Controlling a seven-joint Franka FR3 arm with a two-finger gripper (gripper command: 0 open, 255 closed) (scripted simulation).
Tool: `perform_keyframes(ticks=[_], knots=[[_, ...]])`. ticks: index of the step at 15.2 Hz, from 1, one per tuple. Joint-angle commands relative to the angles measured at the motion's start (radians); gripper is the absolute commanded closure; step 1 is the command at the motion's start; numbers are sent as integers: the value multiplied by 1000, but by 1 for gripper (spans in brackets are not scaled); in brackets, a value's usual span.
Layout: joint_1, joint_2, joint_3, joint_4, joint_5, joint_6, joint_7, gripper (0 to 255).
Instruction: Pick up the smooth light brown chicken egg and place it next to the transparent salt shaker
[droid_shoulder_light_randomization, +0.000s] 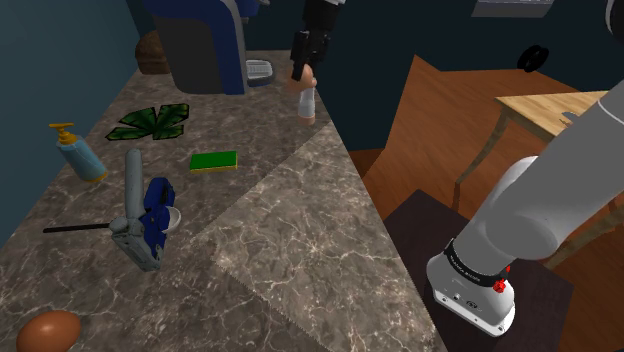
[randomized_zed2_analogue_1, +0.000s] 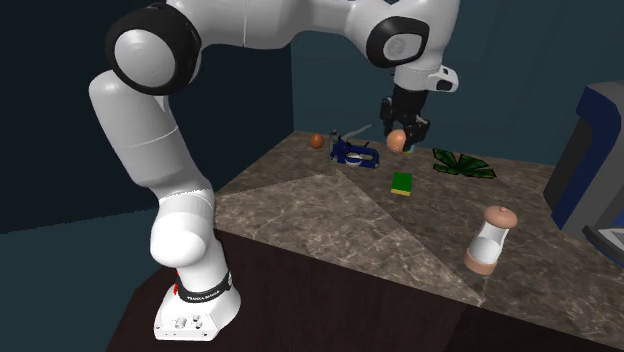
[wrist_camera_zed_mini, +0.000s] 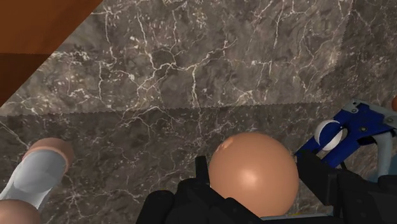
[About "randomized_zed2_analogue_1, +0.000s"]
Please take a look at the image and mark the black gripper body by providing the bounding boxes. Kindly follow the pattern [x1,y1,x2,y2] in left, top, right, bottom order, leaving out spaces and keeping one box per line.
[390,84,431,129]

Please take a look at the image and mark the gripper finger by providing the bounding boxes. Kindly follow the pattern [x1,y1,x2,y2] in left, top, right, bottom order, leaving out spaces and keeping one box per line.
[404,116,432,149]
[379,96,398,137]

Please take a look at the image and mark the pale brown egg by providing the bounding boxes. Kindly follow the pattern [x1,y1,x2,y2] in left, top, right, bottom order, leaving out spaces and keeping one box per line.
[385,128,408,153]

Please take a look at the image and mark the blue staple gun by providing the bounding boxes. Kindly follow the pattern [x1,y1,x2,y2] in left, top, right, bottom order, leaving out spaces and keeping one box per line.
[329,124,381,170]

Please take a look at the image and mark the green and yellow sponge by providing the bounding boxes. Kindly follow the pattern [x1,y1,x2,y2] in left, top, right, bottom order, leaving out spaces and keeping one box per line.
[390,171,414,198]

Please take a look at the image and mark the green leaf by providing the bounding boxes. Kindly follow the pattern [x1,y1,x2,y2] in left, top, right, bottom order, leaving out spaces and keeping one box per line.
[432,147,497,180]

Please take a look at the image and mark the tan and clear grinder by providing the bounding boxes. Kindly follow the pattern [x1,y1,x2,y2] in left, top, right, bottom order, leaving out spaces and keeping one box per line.
[462,205,519,277]

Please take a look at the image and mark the grey and blue appliance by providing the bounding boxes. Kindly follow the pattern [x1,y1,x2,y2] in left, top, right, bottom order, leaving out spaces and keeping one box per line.
[542,80,624,268]

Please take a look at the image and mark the dark robot stand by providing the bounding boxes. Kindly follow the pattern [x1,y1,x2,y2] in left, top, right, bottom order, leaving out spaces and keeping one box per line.
[106,265,313,352]

